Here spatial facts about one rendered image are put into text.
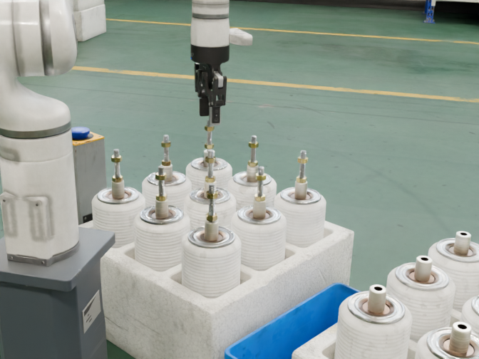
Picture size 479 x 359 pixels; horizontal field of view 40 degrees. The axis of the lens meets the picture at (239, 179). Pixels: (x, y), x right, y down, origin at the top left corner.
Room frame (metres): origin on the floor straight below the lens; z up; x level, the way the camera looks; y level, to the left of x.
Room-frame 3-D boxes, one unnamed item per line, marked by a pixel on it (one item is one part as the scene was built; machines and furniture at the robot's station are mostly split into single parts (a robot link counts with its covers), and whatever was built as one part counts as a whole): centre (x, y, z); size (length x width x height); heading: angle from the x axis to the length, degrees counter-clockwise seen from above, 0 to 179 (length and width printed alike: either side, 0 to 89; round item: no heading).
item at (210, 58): (1.27, 0.06, 0.46); 0.08 x 0.08 x 0.09
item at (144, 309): (1.10, 0.05, 0.09); 0.39 x 0.39 x 0.18; 49
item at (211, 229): (0.94, 0.04, 0.26); 0.02 x 0.02 x 0.03
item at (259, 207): (1.03, -0.04, 0.26); 0.02 x 0.02 x 0.03
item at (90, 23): (4.25, 1.14, 0.09); 0.39 x 0.39 x 0.18; 80
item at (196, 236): (0.94, 0.04, 0.25); 0.08 x 0.08 x 0.01
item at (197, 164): (1.27, 0.06, 0.25); 0.08 x 0.08 x 0.01
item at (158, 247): (1.02, 0.13, 0.16); 0.10 x 0.10 x 0.18
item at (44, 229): (0.80, 0.26, 0.39); 0.09 x 0.09 x 0.17; 77
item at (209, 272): (0.94, 0.04, 0.16); 0.10 x 0.10 x 0.18
